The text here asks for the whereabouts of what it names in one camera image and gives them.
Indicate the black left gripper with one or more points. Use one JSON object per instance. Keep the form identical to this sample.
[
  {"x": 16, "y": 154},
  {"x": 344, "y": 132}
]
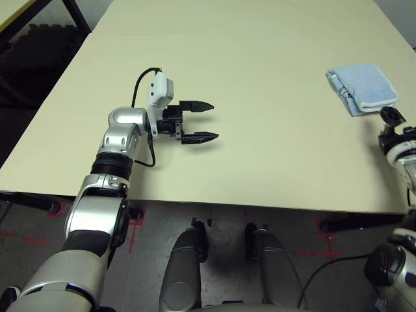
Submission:
[{"x": 170, "y": 125}]

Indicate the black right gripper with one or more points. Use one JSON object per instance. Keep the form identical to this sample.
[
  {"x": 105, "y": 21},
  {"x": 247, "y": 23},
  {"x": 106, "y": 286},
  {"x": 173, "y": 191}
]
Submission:
[{"x": 396, "y": 136}]

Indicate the light blue terry towel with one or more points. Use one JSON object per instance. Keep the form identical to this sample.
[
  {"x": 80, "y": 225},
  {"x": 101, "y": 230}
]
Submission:
[{"x": 364, "y": 87}]

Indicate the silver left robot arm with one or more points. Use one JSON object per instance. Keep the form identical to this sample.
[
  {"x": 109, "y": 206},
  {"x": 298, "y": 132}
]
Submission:
[{"x": 104, "y": 195}]

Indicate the black table leg foot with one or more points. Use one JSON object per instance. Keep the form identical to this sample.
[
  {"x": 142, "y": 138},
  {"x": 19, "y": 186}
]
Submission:
[
  {"x": 357, "y": 223},
  {"x": 138, "y": 215},
  {"x": 29, "y": 201}
]

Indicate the red floor tape cross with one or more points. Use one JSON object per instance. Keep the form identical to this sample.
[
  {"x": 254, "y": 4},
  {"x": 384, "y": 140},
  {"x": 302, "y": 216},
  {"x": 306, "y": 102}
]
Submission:
[
  {"x": 132, "y": 237},
  {"x": 328, "y": 248}
]

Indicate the gray left robot foot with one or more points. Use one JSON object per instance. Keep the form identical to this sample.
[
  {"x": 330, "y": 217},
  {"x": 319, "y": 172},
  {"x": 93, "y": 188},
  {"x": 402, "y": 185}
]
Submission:
[{"x": 182, "y": 269}]

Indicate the gray robot foot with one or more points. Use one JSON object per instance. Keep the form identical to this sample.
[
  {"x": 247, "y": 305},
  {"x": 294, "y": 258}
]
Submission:
[
  {"x": 276, "y": 269},
  {"x": 182, "y": 269}
]

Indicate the gray right robot foot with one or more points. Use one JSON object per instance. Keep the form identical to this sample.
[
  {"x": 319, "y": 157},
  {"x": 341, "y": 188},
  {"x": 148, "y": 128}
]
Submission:
[{"x": 276, "y": 269}]

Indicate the black foam floor mat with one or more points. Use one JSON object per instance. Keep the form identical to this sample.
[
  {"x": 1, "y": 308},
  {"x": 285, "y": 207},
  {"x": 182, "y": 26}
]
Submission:
[{"x": 35, "y": 55}]

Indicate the black sneaker white sole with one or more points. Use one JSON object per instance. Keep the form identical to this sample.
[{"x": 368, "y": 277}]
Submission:
[{"x": 8, "y": 296}]

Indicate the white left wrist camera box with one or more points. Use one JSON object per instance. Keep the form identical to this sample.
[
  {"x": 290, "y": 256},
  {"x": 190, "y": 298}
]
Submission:
[{"x": 161, "y": 91}]

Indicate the black metal frame leg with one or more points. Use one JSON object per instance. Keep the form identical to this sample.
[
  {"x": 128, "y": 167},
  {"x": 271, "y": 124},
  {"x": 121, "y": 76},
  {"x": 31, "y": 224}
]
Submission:
[{"x": 76, "y": 14}]

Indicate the beige side table black frame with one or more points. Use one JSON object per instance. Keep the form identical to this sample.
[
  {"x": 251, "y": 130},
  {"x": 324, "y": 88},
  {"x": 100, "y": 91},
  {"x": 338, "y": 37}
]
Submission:
[{"x": 13, "y": 14}]

